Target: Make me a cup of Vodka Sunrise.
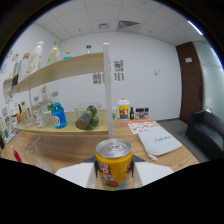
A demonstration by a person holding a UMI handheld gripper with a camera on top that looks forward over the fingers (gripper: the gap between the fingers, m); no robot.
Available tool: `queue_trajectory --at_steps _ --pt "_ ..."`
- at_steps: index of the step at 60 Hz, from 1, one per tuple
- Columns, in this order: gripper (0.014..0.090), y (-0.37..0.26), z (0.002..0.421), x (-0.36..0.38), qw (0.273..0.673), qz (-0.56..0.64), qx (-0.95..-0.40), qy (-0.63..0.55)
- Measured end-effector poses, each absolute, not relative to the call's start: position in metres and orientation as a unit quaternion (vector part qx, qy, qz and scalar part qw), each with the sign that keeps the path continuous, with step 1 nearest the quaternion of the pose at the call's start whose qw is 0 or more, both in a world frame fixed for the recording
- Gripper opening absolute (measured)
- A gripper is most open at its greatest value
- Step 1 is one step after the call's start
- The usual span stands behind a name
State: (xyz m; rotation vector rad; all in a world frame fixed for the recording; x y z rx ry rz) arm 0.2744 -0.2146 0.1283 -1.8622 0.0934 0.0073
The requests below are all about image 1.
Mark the yellow drink can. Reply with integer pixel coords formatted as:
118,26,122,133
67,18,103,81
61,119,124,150
94,138,134,192

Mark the clear bottle orange cap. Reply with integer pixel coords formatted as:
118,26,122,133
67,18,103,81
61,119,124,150
20,101,33,128

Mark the clear bottle green cap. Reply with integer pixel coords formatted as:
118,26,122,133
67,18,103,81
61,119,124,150
46,39,61,65

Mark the white cloth pouch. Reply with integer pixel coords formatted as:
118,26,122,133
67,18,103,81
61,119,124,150
136,126,184,162

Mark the orange printed menu card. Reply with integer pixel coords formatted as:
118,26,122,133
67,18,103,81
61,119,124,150
127,119,163,135

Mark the dark wooden muddler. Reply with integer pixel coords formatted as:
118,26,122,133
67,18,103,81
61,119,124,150
75,109,94,131

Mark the blue liquid bottle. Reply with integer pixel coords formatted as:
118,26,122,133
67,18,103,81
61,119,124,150
50,102,68,130

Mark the glass jar of limes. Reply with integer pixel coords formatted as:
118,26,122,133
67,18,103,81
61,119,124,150
73,102,103,131

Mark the black armchair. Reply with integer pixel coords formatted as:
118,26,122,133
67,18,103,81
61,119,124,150
185,109,224,160

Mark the brown door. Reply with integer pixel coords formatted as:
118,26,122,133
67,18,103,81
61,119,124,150
175,41,204,125

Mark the white two-tier wooden shelf rack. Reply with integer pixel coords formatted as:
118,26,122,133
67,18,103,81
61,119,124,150
3,42,116,158

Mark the black silver tall canister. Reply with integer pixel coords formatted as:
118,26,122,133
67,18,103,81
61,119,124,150
11,59,23,89

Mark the glass jar wooden lid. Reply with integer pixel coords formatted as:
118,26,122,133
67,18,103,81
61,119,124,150
19,52,31,81

